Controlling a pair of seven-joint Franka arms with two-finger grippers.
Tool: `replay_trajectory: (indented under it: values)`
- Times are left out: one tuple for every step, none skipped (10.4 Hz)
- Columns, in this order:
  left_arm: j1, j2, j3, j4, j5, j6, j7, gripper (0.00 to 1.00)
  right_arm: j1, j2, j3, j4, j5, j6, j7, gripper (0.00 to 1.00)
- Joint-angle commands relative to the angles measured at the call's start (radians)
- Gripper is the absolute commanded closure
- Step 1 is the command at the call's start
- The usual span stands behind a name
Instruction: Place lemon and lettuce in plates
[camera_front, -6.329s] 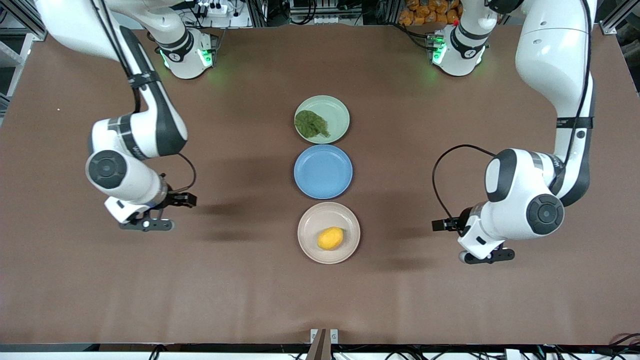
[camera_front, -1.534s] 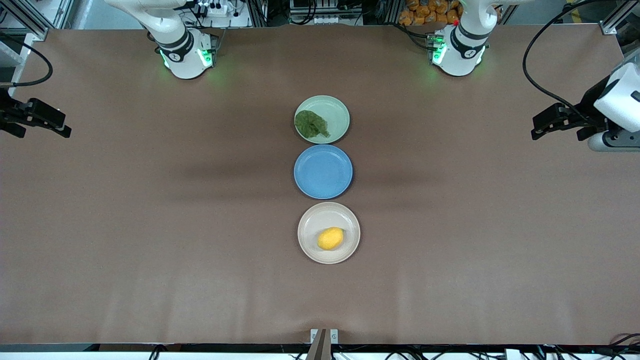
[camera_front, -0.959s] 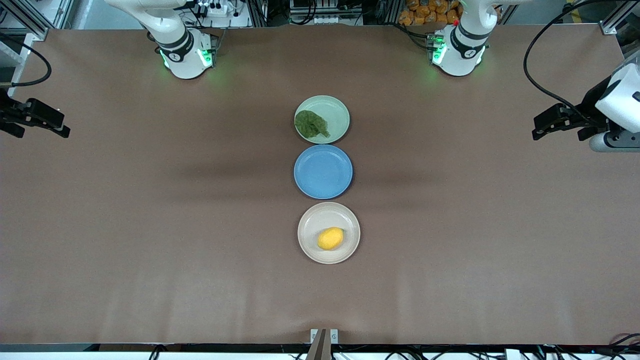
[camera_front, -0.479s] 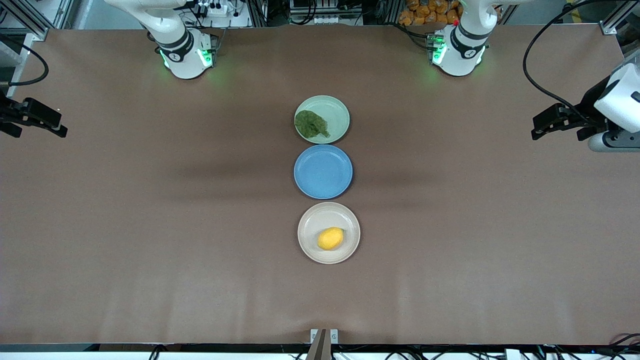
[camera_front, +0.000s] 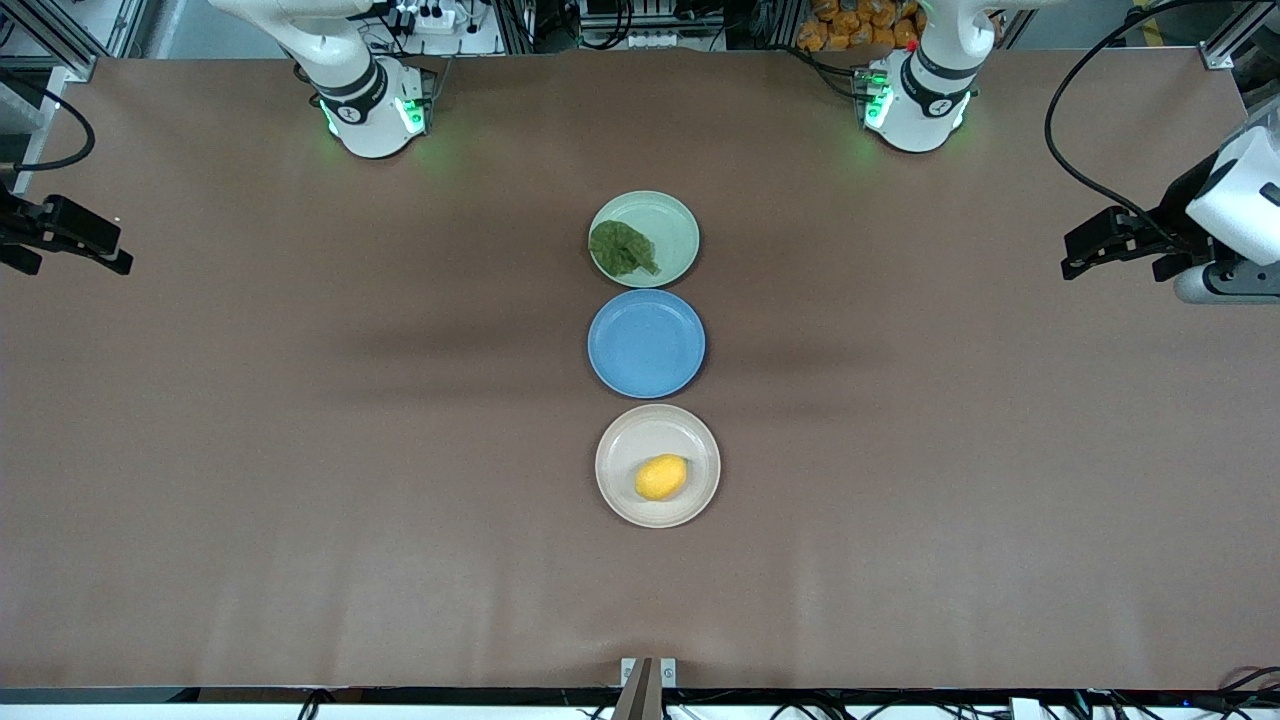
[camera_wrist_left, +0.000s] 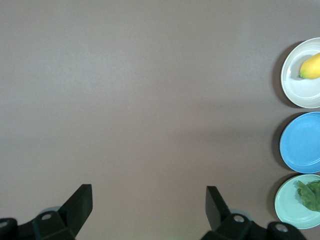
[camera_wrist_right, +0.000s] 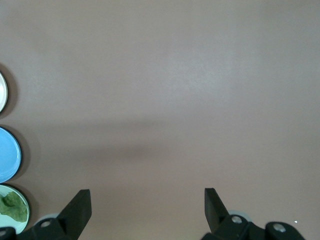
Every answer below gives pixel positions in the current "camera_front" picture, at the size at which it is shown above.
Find blue plate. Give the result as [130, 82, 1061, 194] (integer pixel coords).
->
[587, 289, 707, 400]

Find aluminium frame profile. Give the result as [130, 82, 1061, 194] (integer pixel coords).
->
[0, 0, 151, 83]
[1195, 0, 1280, 73]

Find brown table cover sheet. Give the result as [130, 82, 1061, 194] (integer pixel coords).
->
[0, 45, 1280, 693]

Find pale green plate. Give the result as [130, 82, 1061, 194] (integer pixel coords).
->
[587, 190, 701, 289]

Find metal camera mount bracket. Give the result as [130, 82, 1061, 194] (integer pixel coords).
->
[619, 656, 679, 720]

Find white power strip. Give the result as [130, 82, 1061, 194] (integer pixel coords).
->
[395, 3, 473, 36]

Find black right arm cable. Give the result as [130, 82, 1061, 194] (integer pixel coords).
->
[0, 75, 97, 173]

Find beige plate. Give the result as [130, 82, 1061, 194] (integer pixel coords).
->
[594, 403, 722, 530]

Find yellow lemon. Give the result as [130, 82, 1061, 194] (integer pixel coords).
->
[635, 453, 690, 502]

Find dark electronics rack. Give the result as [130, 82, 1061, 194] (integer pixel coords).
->
[495, 0, 801, 53]

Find bag of orange snacks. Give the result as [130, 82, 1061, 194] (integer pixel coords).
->
[796, 0, 926, 53]

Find green lettuce leaf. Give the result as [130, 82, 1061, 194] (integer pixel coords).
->
[588, 220, 662, 278]

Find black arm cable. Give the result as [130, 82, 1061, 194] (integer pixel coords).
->
[0, 75, 97, 173]
[1044, 0, 1280, 251]

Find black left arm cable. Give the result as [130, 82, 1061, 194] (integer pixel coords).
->
[1044, 0, 1280, 251]

